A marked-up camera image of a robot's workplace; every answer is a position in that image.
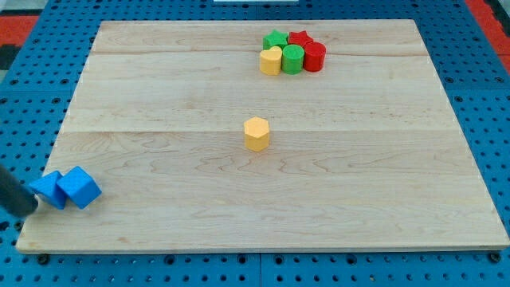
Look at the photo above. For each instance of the green cylinder block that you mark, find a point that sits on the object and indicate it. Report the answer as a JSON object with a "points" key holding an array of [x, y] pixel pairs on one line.
{"points": [[292, 59]]}

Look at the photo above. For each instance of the yellow hexagon block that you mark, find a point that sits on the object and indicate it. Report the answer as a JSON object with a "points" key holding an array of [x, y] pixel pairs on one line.
{"points": [[256, 131]]}

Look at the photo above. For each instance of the yellow heart block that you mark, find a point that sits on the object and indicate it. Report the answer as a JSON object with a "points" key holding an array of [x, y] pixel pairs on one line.
{"points": [[270, 61]]}

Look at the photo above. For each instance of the wooden board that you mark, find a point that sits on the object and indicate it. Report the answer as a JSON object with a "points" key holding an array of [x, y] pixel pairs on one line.
{"points": [[365, 155]]}

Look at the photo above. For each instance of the red star block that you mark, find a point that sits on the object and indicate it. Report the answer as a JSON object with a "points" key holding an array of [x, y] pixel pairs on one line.
{"points": [[299, 38]]}

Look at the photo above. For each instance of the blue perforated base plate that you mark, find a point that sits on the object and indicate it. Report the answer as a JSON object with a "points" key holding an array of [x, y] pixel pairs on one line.
{"points": [[38, 87]]}

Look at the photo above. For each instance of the green star block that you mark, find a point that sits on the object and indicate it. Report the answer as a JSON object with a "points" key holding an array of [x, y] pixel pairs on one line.
{"points": [[275, 38]]}

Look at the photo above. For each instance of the red cylinder block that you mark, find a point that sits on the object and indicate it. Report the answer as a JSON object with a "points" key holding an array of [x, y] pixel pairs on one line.
{"points": [[314, 55]]}

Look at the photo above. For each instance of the blue cube block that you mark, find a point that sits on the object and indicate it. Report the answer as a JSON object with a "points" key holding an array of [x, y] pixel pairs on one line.
{"points": [[79, 186]]}

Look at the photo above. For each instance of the blue triangle block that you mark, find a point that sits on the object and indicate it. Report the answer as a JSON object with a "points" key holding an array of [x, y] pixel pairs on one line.
{"points": [[47, 190]]}

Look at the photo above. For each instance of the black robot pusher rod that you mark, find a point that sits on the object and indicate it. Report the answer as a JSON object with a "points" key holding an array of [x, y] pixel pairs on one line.
{"points": [[16, 199]]}

